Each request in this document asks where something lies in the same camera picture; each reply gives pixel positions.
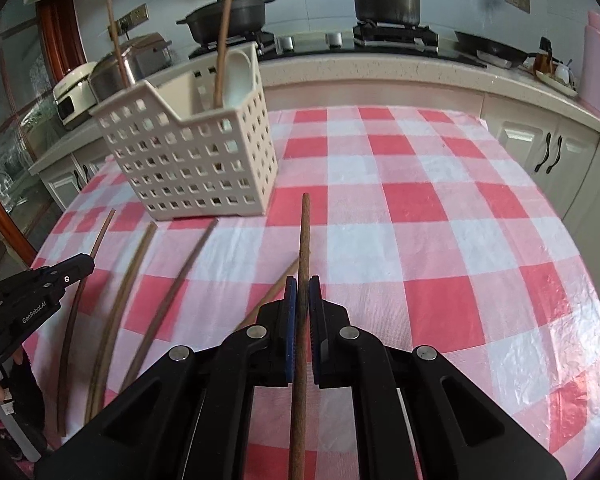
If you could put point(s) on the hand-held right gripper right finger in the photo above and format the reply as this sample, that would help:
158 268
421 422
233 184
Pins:
315 330

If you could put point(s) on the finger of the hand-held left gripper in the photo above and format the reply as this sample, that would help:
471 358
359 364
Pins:
70 271

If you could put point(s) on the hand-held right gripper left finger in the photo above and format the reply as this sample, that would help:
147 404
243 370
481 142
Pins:
291 330

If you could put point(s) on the brown wooden chopstick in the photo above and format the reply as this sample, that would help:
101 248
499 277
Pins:
175 290
107 320
225 35
304 240
116 40
272 287
114 322
66 350

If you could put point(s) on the white plastic utensil basket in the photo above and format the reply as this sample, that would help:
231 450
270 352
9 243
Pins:
190 160

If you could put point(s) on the white ceramic spoon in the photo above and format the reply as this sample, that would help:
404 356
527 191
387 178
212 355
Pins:
241 77

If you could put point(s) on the red white checked tablecloth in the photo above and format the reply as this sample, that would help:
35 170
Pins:
430 240

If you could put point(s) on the white small electric cooker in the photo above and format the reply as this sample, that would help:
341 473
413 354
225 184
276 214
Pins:
72 95

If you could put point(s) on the silver rice cooker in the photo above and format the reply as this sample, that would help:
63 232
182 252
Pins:
145 55

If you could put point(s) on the red wooden glass door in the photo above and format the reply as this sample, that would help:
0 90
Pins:
55 30

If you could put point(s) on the black glass gas cooktop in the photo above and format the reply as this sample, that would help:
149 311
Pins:
310 47

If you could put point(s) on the black casserole pot with lid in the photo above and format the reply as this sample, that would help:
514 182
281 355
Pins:
240 17

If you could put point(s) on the black frying pan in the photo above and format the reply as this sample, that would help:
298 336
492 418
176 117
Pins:
495 50

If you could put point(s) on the dark condiment bottle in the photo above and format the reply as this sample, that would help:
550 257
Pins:
546 57

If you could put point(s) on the small white cup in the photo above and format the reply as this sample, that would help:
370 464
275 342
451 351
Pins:
565 72

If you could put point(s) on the pink thermos flask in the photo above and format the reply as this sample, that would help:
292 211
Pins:
597 70

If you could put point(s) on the wide gold wall socket panel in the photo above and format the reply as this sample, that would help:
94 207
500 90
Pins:
135 16

